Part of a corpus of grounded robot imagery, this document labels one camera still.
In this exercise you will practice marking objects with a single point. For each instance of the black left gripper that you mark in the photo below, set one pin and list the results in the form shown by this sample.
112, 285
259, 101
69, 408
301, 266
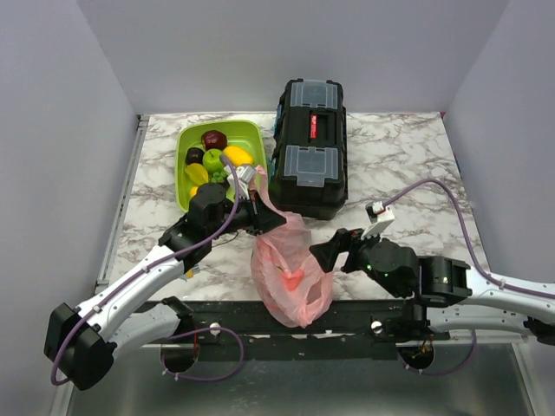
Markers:
264, 221

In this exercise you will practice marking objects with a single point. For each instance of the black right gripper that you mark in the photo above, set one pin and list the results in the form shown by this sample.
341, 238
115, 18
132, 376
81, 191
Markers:
343, 240

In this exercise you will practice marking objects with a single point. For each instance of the pink plastic bag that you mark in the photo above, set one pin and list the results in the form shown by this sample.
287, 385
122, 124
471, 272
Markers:
292, 242

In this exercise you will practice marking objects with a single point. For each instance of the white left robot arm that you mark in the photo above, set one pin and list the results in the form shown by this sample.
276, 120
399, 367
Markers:
82, 341

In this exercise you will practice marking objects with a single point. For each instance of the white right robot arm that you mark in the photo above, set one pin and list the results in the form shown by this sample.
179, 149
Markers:
439, 294

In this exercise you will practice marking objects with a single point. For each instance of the fake mangosteen green top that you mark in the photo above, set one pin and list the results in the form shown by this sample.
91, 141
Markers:
220, 177

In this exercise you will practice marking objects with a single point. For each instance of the yellow fake mango upper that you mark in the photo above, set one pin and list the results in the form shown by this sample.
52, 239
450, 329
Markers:
238, 156

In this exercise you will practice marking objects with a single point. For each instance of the green fake apple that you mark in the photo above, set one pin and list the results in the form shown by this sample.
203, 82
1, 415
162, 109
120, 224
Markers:
212, 162

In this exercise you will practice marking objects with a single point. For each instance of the yellow fake starfruit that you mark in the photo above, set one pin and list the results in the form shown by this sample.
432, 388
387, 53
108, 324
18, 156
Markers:
197, 174

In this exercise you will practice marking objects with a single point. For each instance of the dark purple fake plum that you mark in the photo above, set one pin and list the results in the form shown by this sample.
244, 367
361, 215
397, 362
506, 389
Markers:
194, 155

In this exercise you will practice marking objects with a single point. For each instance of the dark red fake apple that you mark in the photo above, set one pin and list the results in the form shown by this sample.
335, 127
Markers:
214, 139

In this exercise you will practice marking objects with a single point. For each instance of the black plastic toolbox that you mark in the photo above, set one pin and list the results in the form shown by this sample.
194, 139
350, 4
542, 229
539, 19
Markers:
309, 168

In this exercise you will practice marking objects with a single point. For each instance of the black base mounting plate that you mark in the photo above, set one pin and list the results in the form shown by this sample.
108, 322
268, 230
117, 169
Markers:
347, 330

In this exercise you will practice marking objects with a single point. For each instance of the green plastic tray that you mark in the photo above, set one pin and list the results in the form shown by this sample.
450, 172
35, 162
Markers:
242, 133

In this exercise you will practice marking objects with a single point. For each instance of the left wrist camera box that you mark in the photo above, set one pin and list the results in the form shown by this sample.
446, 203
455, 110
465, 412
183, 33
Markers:
245, 175

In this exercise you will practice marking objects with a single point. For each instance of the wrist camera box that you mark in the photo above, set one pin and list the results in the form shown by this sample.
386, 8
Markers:
245, 175
380, 216

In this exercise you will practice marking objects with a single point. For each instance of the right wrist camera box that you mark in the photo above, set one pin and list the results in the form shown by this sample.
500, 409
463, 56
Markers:
380, 216

